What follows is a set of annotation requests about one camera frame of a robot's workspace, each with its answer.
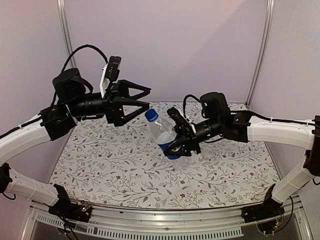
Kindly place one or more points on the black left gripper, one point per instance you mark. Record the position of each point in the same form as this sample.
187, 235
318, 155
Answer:
113, 105

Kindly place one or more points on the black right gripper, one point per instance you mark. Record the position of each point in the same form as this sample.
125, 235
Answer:
192, 143

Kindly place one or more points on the clear Pepsi plastic bottle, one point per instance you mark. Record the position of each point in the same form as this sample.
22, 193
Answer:
163, 134

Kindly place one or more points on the blue bottle cap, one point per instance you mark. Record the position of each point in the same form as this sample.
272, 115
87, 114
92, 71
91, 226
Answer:
151, 115

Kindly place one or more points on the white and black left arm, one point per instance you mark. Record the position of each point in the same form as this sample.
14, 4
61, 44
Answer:
76, 102

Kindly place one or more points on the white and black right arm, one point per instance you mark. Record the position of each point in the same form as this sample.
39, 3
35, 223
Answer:
246, 126

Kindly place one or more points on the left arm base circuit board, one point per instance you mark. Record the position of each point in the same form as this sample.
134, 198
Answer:
65, 208

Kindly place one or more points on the floral patterned table mat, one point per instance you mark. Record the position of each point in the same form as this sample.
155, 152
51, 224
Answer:
123, 166

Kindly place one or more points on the right wrist camera on white mount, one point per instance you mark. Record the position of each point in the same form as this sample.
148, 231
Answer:
179, 120

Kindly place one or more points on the wrist camera on white mount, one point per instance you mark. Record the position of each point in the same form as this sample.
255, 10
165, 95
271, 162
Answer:
179, 120
110, 74

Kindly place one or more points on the left wrist camera on white mount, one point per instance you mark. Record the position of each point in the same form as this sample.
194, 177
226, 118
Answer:
110, 74

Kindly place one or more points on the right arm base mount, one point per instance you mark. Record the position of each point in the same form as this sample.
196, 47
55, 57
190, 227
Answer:
268, 210

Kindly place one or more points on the aluminium corner post left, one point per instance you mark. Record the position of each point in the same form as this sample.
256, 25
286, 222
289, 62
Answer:
64, 26

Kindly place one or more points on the aluminium corner post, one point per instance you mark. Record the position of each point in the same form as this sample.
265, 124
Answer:
266, 31
64, 26

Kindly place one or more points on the aluminium front frame rail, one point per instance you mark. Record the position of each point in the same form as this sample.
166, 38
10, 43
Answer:
124, 223

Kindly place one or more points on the aluminium corner post right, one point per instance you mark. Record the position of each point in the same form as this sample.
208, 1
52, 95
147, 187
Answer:
266, 31

